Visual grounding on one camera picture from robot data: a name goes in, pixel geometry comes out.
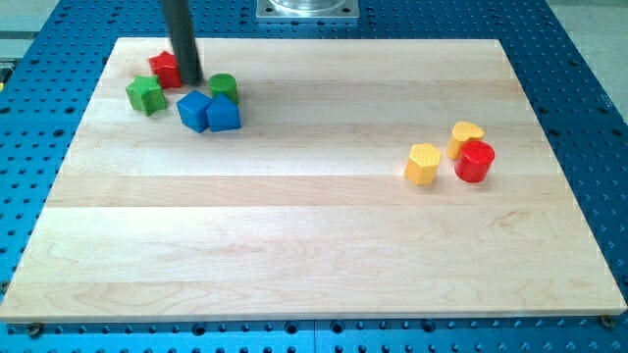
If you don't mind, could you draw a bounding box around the red star block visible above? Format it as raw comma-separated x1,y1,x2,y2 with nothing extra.
148,51,183,89

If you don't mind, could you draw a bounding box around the green star block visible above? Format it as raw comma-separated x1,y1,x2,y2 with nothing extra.
126,76,168,116

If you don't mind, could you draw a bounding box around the light wooden board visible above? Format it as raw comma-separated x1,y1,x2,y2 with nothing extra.
1,37,626,323

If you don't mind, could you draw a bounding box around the yellow hexagon block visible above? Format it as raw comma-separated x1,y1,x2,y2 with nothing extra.
404,143,442,185

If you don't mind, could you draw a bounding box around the blue pentagon block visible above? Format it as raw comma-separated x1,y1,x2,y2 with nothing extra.
206,93,241,132

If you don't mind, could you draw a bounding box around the green cylinder block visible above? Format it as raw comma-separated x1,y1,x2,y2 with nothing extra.
207,73,239,105

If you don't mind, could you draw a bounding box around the blue cube block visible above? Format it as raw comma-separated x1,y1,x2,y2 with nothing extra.
177,90,212,133

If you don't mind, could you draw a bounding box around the yellow heart block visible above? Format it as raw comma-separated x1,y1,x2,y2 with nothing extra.
446,121,485,160

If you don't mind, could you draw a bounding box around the red cylinder block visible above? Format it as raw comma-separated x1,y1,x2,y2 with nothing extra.
454,141,496,183

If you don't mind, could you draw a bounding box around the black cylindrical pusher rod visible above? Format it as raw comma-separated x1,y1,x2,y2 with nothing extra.
160,0,203,86

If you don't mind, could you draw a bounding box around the blue perforated metal table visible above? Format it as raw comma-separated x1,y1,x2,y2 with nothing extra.
1,1,627,352

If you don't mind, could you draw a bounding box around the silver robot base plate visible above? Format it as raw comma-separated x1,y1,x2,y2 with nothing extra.
256,0,360,21

